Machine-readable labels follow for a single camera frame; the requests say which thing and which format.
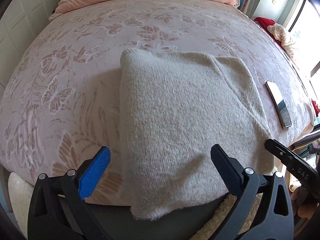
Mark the smartphone on bed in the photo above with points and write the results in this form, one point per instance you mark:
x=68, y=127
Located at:
x=279, y=103

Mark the cream garment by window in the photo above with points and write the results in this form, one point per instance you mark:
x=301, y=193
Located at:
x=287, y=41

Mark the pink butterfly bedspread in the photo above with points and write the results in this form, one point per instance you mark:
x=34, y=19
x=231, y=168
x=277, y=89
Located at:
x=62, y=101

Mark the red cloth by window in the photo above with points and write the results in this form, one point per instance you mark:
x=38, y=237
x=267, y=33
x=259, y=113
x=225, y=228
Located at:
x=265, y=23

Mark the cream sweater with black hearts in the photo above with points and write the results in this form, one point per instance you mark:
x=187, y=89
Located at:
x=174, y=106

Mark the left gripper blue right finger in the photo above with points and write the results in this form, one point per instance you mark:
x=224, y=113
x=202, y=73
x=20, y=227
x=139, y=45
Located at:
x=274, y=217

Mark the white wardrobe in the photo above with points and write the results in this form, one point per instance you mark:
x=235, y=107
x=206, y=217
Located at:
x=21, y=23

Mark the cream fluffy rug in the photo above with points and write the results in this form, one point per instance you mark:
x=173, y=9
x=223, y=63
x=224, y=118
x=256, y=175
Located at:
x=20, y=193

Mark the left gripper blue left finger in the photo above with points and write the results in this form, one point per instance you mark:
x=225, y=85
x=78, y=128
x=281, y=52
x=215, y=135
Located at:
x=58, y=209

